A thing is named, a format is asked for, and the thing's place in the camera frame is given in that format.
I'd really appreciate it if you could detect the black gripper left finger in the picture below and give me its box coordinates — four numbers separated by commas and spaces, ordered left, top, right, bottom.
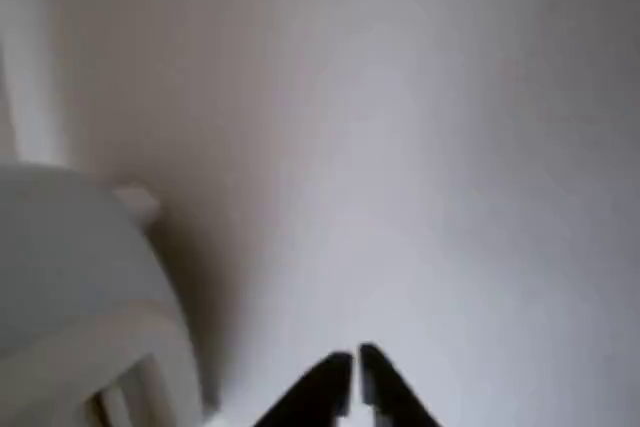
254, 350, 354, 427

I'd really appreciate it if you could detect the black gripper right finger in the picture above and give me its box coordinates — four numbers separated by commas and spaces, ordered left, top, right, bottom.
359, 343, 442, 427

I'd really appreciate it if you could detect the white rounded plastic object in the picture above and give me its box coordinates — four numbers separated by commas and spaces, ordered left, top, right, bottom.
0, 161, 222, 427

